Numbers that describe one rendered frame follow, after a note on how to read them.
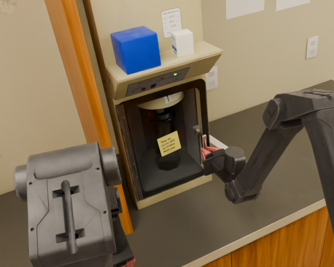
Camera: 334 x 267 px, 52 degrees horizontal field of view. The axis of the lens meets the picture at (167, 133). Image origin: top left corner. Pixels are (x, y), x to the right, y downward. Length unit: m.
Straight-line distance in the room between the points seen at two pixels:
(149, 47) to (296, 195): 0.77
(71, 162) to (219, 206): 0.96
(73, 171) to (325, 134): 0.45
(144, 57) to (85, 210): 0.62
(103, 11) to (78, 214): 0.70
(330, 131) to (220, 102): 1.17
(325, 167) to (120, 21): 0.64
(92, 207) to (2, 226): 1.14
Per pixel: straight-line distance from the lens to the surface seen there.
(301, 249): 1.54
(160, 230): 1.22
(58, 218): 0.35
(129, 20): 0.99
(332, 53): 2.20
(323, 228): 1.54
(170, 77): 1.01
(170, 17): 1.04
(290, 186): 1.37
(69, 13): 0.86
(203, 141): 1.17
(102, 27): 0.97
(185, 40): 0.98
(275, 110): 0.71
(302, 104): 0.67
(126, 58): 0.89
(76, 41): 0.87
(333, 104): 0.67
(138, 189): 1.23
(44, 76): 1.43
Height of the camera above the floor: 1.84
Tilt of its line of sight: 32 degrees down
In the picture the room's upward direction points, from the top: 8 degrees counter-clockwise
